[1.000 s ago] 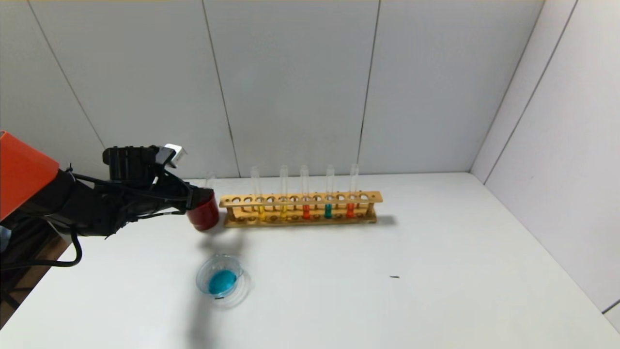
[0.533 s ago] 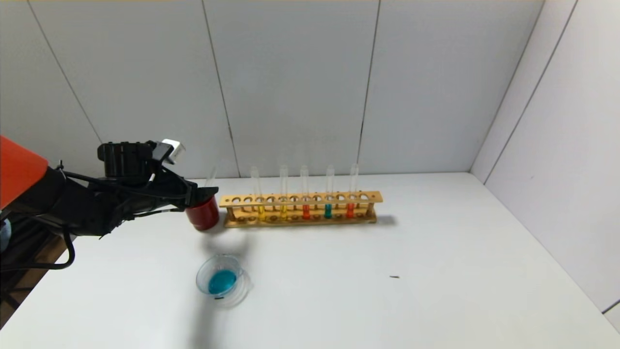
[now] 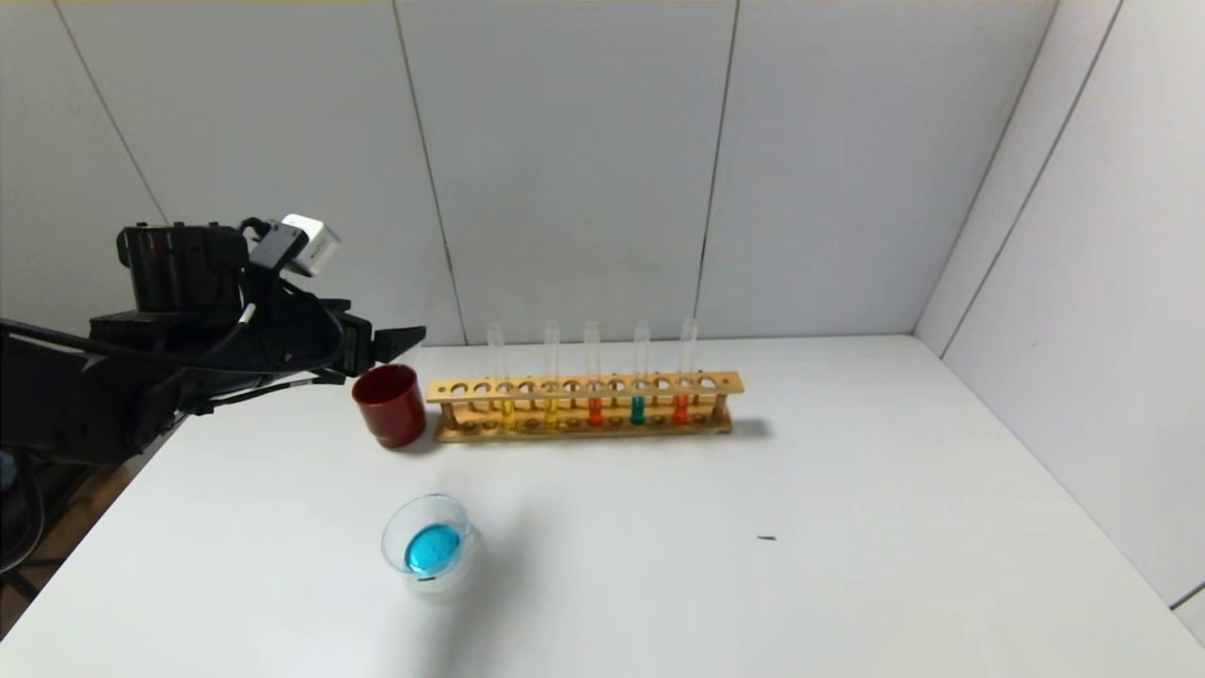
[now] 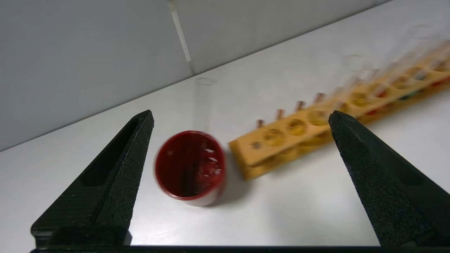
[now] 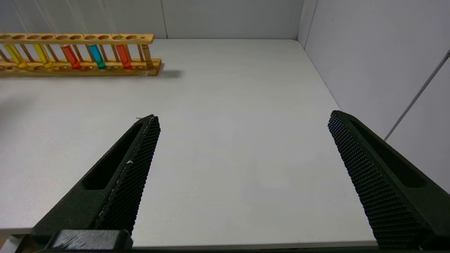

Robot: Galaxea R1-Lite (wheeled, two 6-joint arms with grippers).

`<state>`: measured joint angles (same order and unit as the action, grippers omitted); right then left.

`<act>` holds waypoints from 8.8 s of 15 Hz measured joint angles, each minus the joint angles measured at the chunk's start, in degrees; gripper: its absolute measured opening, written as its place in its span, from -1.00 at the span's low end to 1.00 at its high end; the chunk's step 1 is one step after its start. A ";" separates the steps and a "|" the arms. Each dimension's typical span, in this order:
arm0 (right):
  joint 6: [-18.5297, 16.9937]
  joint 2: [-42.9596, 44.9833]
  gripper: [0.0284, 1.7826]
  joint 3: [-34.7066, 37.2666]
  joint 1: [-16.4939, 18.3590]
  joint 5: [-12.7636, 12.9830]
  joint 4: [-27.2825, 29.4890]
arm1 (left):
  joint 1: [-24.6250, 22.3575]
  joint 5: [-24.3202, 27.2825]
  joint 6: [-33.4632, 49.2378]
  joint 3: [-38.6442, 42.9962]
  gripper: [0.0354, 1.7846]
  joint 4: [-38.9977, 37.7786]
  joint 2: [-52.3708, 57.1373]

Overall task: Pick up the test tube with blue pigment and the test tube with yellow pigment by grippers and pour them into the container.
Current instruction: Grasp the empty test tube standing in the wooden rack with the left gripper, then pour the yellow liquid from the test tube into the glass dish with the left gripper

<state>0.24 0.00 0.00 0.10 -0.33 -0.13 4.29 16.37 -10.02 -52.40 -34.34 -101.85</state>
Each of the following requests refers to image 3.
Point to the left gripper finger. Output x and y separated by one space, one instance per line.
391 344

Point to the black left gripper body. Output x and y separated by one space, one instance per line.
359 345

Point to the test tube with yellow pigment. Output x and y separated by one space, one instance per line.
507 412
552 411

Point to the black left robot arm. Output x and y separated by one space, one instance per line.
75 395

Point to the wooden test tube rack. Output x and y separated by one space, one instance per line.
584 387

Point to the test tube with orange pigment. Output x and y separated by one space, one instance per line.
680 411
594 412

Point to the test tube with teal pigment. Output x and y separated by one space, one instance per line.
638 411

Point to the dark red cup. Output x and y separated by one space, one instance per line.
391 410

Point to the clear glass beaker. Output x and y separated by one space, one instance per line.
433 551

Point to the black metal stand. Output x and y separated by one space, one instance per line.
66 499

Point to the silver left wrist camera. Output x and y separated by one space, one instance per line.
315 245

